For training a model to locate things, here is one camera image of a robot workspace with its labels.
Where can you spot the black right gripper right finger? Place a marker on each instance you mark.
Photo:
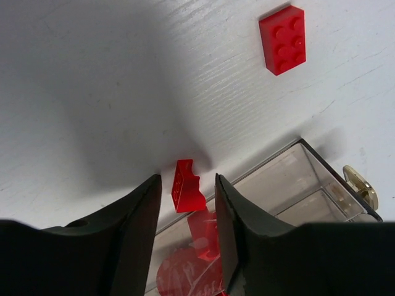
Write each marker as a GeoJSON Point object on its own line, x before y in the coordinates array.
{"type": "Point", "coordinates": [262, 255]}

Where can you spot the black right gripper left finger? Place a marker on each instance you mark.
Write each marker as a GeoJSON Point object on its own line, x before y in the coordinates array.
{"type": "Point", "coordinates": [105, 253]}

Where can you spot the red rounded lego brick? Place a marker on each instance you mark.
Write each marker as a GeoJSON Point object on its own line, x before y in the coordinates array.
{"type": "Point", "coordinates": [183, 273]}

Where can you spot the red sloped lego piece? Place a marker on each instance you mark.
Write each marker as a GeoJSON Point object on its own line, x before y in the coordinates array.
{"type": "Point", "coordinates": [185, 191]}

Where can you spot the small red lego piece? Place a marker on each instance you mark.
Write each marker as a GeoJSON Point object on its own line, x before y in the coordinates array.
{"type": "Point", "coordinates": [283, 39]}

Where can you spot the clear bin nearest front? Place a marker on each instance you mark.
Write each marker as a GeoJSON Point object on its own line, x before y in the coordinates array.
{"type": "Point", "coordinates": [294, 185]}

